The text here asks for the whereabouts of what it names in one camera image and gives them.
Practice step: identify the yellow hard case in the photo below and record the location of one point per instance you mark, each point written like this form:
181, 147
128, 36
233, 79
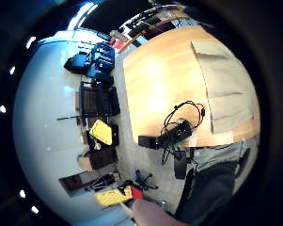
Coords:
113, 196
102, 132

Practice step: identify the black shelf rack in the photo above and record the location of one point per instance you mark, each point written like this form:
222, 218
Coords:
97, 100

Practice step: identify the dark wooden cabinet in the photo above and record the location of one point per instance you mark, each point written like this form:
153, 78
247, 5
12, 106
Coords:
103, 158

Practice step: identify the black box under table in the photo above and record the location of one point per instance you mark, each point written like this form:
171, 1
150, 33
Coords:
180, 166

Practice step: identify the black office chair base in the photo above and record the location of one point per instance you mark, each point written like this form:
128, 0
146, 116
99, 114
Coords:
144, 181

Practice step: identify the brown cardboard box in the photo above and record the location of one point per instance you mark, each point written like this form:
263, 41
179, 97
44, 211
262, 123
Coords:
84, 163

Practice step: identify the red box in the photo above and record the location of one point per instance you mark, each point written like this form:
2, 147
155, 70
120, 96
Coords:
136, 192

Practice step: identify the black bag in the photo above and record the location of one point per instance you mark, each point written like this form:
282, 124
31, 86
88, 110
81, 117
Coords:
76, 63

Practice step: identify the wooden desk with black equipment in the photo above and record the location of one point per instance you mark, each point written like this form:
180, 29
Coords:
149, 26

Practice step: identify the beige folded cloth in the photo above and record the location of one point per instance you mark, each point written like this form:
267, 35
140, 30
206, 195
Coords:
224, 78

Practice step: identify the dark flat panel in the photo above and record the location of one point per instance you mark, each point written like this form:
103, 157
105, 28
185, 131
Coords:
75, 182

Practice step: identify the the person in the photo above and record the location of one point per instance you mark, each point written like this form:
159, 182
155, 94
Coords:
210, 191

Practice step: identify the black camera device on clamp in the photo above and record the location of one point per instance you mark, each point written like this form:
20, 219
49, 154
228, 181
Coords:
176, 133

